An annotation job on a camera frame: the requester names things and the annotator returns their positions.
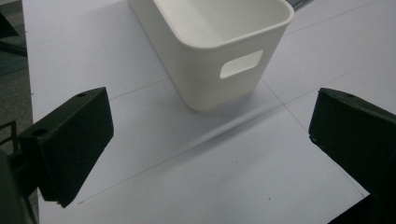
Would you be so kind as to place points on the black floor frame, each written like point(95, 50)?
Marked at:
point(12, 130)

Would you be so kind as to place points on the white plastic bin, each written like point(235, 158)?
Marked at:
point(202, 77)

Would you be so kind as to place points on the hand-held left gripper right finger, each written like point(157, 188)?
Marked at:
point(361, 140)

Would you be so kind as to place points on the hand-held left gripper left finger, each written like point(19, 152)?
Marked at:
point(71, 146)

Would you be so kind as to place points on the white table sheet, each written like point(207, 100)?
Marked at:
point(218, 171)

